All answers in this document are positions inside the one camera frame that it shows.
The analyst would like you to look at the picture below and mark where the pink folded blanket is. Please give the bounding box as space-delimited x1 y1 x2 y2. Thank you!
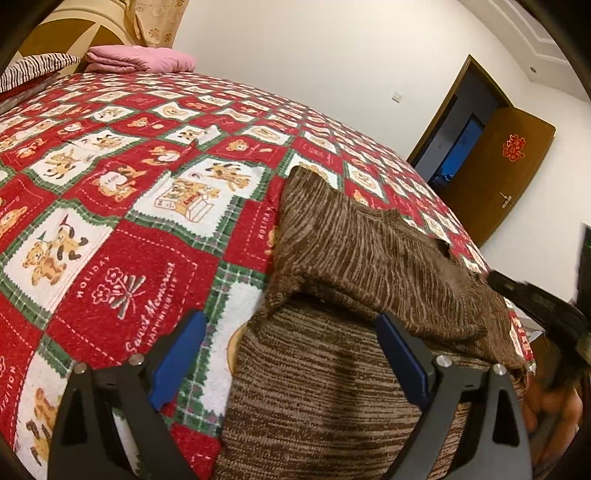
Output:
85 45 197 73

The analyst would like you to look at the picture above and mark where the red printed bed blanket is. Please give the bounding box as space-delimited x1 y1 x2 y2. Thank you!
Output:
0 69 532 480

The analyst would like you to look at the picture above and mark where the brown knit sweater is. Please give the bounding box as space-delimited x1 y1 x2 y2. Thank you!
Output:
215 165 536 480

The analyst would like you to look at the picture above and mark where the brown door frame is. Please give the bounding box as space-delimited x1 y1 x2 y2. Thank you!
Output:
406 54 514 186

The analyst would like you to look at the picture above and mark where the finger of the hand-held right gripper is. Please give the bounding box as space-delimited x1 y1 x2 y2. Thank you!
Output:
487 270 585 324

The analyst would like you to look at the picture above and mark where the red paper door decoration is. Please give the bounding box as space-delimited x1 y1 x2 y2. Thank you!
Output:
502 134 527 160

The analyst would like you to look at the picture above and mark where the wooden bed headboard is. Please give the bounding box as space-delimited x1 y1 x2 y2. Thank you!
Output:
18 0 136 75

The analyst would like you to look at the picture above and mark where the striped pillow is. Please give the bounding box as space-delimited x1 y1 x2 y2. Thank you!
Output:
0 52 81 93

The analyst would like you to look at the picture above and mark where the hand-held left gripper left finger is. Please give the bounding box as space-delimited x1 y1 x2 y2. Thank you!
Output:
46 310 207 480

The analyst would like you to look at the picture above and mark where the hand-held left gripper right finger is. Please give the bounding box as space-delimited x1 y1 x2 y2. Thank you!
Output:
375 314 533 480

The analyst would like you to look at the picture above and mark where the person's right forearm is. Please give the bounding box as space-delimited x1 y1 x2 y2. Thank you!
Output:
525 367 585 464

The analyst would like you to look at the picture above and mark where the beige patterned curtain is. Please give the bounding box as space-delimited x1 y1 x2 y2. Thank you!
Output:
122 0 190 49

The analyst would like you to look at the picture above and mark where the brown wooden door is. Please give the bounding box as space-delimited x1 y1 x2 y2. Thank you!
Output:
443 106 556 248

